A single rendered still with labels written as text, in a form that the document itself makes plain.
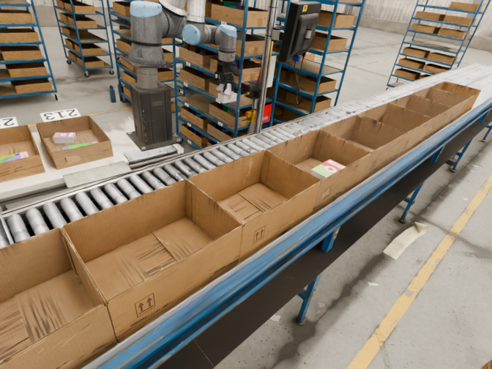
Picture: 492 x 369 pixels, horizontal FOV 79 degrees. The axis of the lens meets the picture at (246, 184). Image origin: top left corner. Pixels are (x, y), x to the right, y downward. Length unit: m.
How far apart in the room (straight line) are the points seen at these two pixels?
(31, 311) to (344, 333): 1.58
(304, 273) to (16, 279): 1.00
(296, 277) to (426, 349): 1.08
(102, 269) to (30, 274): 0.17
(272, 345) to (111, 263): 1.12
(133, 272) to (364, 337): 1.46
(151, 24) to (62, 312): 1.32
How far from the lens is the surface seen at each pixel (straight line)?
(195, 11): 1.63
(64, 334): 0.74
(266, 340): 1.86
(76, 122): 2.10
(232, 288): 0.89
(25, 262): 0.97
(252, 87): 1.97
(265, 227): 0.96
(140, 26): 1.72
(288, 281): 1.30
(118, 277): 0.97
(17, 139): 2.09
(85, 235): 0.97
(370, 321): 2.12
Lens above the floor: 1.63
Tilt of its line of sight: 35 degrees down
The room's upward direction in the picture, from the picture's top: 7 degrees clockwise
